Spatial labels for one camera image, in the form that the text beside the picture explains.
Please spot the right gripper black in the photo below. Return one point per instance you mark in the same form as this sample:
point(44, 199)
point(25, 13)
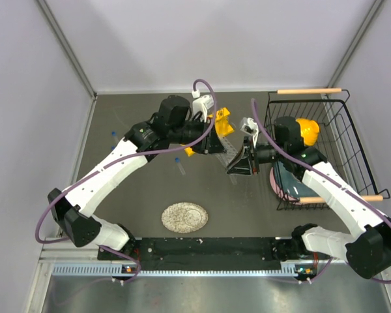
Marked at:
point(242, 165)

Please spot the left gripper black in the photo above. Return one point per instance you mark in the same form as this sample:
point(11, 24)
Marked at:
point(214, 144)

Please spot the long glass tube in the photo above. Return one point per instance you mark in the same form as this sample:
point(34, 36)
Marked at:
point(219, 114)

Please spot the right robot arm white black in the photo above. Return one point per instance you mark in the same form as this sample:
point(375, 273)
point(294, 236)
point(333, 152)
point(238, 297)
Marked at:
point(367, 245)

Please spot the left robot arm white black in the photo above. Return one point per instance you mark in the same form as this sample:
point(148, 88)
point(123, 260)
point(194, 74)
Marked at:
point(178, 121)

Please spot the clear acrylic tube rack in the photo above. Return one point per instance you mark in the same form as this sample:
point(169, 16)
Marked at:
point(229, 154)

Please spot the yellow test tube rack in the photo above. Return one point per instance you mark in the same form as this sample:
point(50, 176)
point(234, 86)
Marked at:
point(222, 127)

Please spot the pink plate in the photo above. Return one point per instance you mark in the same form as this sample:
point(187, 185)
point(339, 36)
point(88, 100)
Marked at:
point(279, 192)

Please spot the blue ceramic plate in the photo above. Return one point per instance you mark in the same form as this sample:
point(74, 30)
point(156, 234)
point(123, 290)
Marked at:
point(287, 182)

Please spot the speckled ceramic plate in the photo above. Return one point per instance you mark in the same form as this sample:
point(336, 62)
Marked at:
point(184, 217)

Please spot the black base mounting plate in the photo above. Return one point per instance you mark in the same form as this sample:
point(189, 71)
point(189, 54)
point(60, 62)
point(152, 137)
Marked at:
point(211, 254)

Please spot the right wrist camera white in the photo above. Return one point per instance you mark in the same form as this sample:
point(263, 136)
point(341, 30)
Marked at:
point(250, 127)

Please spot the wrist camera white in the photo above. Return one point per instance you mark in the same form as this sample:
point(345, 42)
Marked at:
point(201, 105)
point(250, 127)

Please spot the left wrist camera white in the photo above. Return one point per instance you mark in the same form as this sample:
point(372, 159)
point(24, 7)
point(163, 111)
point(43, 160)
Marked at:
point(201, 105)

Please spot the black wire basket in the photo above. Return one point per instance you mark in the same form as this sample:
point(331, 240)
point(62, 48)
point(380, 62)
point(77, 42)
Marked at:
point(338, 138)

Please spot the grey cable duct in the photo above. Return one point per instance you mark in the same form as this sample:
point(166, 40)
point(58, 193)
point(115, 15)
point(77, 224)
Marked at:
point(124, 269)

